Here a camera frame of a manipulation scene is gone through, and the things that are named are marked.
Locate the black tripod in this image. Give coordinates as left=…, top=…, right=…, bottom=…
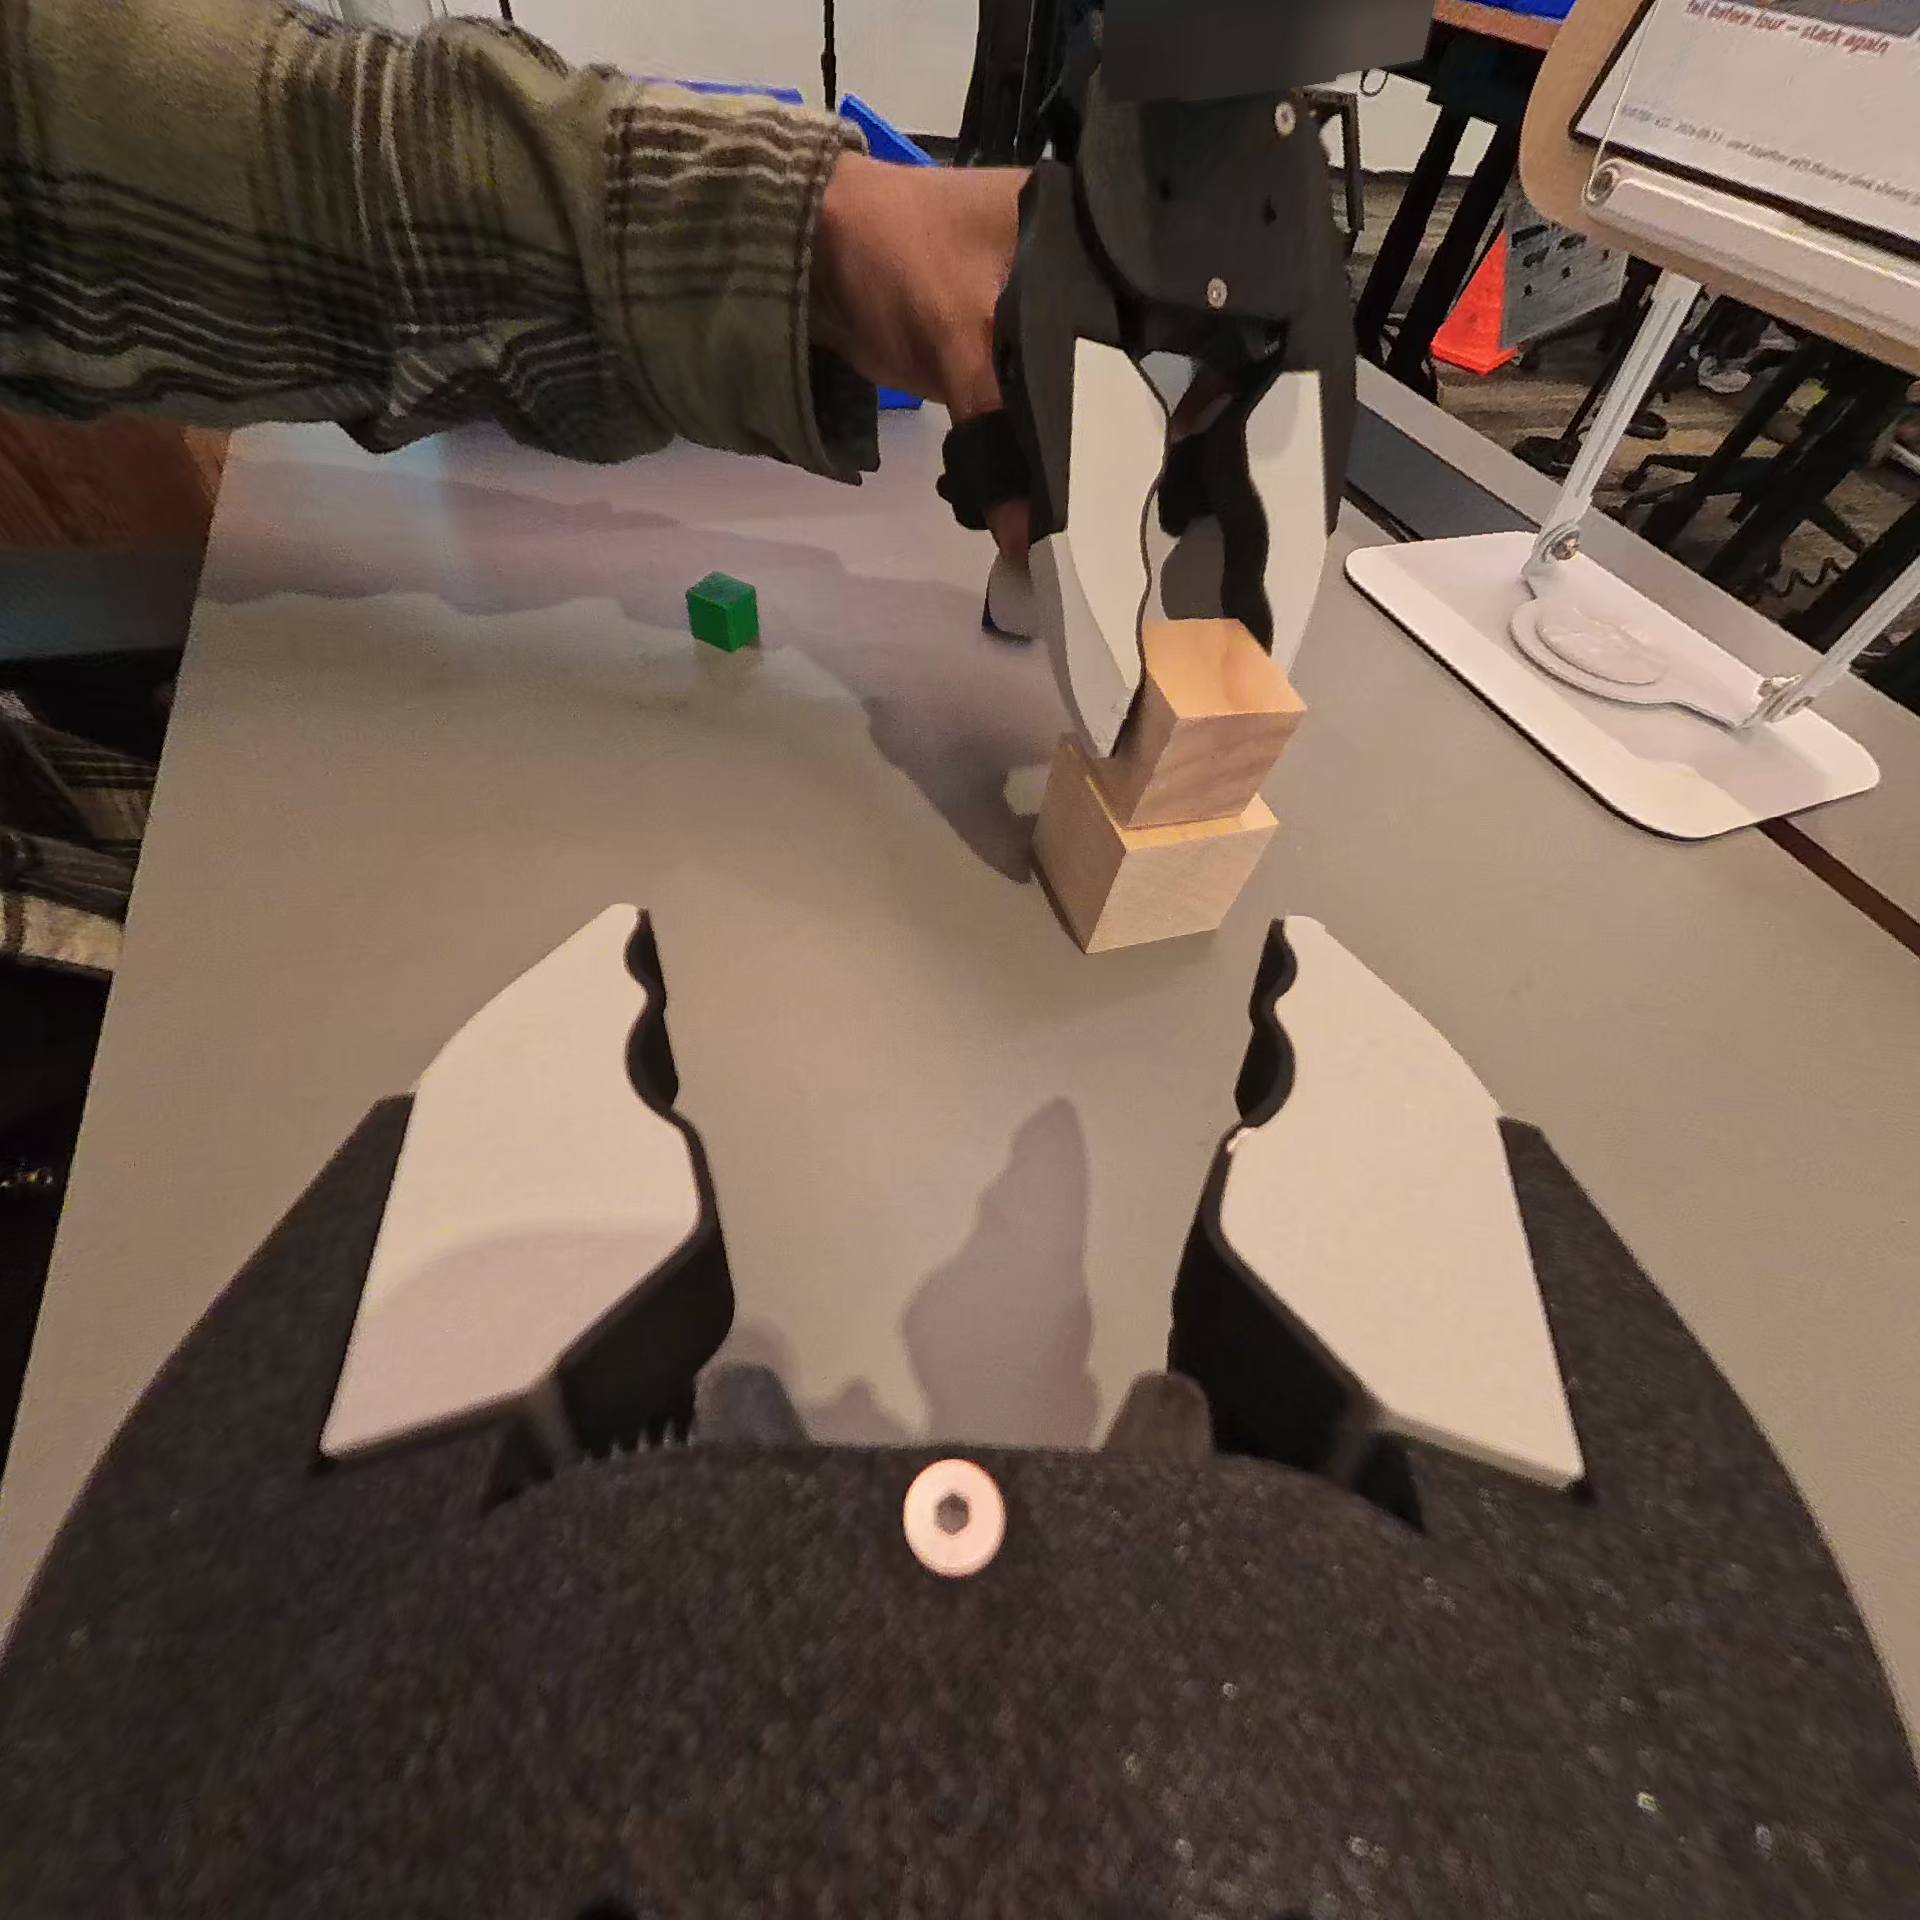
left=960, top=0, right=1105, bottom=166

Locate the small natural wooden cube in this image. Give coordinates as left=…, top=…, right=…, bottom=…
left=1112, top=616, right=1307, bottom=830

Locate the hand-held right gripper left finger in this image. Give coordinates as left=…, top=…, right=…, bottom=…
left=319, top=903, right=737, bottom=1464

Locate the wooden instruction board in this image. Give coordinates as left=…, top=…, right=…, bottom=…
left=1519, top=0, right=1920, bottom=376

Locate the orange traffic cone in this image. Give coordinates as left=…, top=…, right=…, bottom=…
left=1429, top=224, right=1521, bottom=376

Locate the large blue plastic bin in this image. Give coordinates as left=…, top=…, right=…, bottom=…
left=631, top=70, right=940, bottom=413

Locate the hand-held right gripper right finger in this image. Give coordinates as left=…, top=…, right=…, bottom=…
left=1168, top=913, right=1587, bottom=1489

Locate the person's left forearm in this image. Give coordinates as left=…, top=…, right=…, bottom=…
left=0, top=0, right=881, bottom=481

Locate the large natural wooden cube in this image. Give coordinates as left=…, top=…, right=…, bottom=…
left=1031, top=732, right=1280, bottom=955

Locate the person's plaid shirt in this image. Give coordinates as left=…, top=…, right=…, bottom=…
left=0, top=704, right=161, bottom=975

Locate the black mat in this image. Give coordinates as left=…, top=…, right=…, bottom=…
left=1341, top=358, right=1532, bottom=548

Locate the person's left hand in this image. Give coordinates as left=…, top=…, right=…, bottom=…
left=810, top=147, right=1041, bottom=429

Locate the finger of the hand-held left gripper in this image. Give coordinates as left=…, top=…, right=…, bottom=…
left=1155, top=358, right=1338, bottom=673
left=1026, top=335, right=1173, bottom=759

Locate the white document stand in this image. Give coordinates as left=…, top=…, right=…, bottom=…
left=1344, top=269, right=1882, bottom=839

